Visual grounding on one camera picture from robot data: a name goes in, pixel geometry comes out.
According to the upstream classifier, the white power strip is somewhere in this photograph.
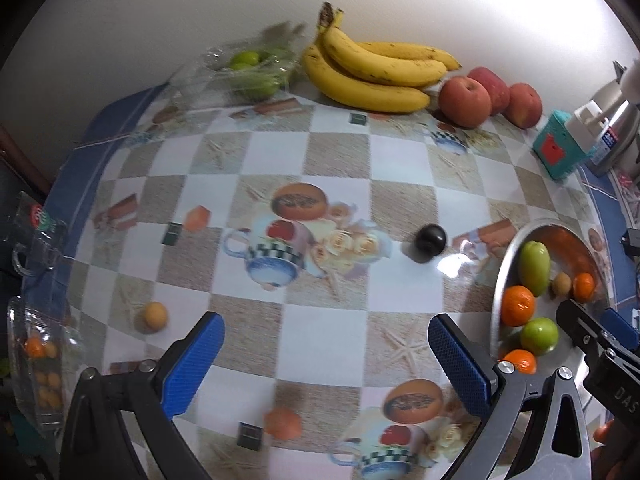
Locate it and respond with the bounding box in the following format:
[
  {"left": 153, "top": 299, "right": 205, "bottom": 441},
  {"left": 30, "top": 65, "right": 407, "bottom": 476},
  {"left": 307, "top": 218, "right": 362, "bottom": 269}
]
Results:
[{"left": 570, "top": 100, "right": 613, "bottom": 153}]

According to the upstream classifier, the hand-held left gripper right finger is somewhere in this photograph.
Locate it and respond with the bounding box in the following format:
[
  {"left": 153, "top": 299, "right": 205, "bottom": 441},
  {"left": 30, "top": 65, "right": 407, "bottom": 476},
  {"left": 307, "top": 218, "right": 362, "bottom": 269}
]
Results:
[{"left": 428, "top": 313, "right": 593, "bottom": 480}]

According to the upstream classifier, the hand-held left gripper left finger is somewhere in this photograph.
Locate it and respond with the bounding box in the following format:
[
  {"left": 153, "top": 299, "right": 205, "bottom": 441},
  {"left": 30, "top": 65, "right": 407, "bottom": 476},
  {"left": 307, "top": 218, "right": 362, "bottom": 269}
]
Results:
[{"left": 59, "top": 311, "right": 226, "bottom": 480}]

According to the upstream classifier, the large steel plate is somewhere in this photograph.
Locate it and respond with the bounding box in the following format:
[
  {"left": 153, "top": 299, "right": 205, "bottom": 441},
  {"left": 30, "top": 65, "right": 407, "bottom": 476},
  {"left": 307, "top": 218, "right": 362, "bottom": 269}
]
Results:
[{"left": 489, "top": 217, "right": 616, "bottom": 480}]

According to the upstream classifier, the small orange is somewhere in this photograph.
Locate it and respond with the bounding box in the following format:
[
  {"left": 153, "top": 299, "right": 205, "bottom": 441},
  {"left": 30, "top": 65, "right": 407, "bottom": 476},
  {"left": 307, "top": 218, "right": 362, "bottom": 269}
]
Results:
[{"left": 572, "top": 272, "right": 597, "bottom": 302}]

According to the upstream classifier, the pile of green jujubes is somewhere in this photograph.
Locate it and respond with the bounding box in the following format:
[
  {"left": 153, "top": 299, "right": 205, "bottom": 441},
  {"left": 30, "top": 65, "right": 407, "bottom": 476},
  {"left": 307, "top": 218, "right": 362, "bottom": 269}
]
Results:
[{"left": 227, "top": 49, "right": 296, "bottom": 101}]

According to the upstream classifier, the red apple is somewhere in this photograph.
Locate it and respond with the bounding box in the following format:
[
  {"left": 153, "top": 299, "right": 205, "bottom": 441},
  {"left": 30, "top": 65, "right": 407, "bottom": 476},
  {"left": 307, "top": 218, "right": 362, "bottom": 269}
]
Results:
[
  {"left": 467, "top": 66, "right": 512, "bottom": 116},
  {"left": 502, "top": 82, "right": 543, "bottom": 128}
]

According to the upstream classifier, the clear plastic bag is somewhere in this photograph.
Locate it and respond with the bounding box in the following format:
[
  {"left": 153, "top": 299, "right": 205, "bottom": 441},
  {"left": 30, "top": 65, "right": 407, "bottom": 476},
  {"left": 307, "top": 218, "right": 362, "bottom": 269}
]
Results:
[{"left": 167, "top": 22, "right": 308, "bottom": 111}]

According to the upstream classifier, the dark plum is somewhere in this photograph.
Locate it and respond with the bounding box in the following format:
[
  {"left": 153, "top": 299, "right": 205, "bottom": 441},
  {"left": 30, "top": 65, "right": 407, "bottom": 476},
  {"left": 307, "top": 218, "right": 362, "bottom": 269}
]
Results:
[{"left": 413, "top": 224, "right": 448, "bottom": 263}]

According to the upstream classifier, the yellow banana bunch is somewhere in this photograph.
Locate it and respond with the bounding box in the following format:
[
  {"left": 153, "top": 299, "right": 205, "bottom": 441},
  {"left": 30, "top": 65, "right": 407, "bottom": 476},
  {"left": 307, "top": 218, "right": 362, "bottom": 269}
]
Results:
[{"left": 301, "top": 1, "right": 463, "bottom": 114}]

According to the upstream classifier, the peach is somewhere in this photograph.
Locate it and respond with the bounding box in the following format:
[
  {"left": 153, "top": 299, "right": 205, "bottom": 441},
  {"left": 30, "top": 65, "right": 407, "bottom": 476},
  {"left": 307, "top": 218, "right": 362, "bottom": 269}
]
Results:
[{"left": 439, "top": 76, "right": 492, "bottom": 128}]

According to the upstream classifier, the steel thermos jug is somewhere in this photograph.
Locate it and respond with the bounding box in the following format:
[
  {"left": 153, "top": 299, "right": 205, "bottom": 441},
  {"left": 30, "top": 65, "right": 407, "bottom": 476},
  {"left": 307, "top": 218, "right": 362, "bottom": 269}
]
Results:
[{"left": 585, "top": 80, "right": 640, "bottom": 178}]

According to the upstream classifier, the checkered patterned tablecloth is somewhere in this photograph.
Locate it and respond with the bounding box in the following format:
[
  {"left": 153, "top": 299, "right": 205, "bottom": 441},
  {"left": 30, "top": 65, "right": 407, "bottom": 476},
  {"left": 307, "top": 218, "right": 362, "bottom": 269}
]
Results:
[{"left": 20, "top": 80, "right": 640, "bottom": 480}]

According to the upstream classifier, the clear plastic kumquat box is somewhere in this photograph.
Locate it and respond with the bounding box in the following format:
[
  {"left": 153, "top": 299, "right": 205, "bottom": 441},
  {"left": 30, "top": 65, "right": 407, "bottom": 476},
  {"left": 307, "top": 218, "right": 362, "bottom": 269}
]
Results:
[{"left": 5, "top": 295, "right": 81, "bottom": 431}]

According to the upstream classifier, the medium orange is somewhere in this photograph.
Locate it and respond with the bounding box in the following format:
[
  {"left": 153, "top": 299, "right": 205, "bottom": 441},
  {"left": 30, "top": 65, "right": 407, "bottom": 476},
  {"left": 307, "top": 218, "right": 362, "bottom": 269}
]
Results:
[{"left": 499, "top": 349, "right": 538, "bottom": 375}]

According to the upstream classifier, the pile of kumquats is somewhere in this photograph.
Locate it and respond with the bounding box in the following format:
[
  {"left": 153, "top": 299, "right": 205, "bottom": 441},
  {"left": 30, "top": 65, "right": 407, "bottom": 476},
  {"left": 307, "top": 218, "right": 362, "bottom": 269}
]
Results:
[{"left": 25, "top": 337, "right": 65, "bottom": 411}]

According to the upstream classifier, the person's right hand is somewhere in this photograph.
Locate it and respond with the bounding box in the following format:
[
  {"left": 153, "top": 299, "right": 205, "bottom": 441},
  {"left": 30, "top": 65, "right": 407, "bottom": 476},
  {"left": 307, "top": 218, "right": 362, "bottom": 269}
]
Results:
[{"left": 592, "top": 419, "right": 621, "bottom": 480}]

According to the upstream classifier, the green jujube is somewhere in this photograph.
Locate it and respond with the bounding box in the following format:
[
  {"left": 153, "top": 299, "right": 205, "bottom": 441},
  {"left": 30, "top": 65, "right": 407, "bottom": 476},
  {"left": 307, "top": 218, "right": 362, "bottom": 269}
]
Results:
[
  {"left": 517, "top": 241, "right": 552, "bottom": 297},
  {"left": 520, "top": 316, "right": 559, "bottom": 357}
]

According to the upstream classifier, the large orange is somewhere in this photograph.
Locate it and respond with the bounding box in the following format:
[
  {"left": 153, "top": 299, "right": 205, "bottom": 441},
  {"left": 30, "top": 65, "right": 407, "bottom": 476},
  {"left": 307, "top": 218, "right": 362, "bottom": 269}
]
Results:
[{"left": 501, "top": 285, "right": 536, "bottom": 327}]

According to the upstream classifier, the teal plastic box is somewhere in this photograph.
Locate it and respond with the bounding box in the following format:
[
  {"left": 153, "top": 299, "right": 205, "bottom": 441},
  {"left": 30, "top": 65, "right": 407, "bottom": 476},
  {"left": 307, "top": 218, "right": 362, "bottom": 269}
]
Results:
[{"left": 531, "top": 110, "right": 601, "bottom": 181}]

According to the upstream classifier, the small yellow loquat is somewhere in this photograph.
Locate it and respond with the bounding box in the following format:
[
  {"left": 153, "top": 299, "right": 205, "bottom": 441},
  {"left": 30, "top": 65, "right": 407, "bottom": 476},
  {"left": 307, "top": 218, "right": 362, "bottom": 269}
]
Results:
[{"left": 136, "top": 301, "right": 169, "bottom": 335}]

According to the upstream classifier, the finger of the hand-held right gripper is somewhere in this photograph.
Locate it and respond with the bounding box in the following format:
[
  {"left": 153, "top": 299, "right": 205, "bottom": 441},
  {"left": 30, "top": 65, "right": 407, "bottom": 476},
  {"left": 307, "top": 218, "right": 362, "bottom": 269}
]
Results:
[
  {"left": 600, "top": 307, "right": 640, "bottom": 348},
  {"left": 556, "top": 299, "right": 608, "bottom": 361}
]

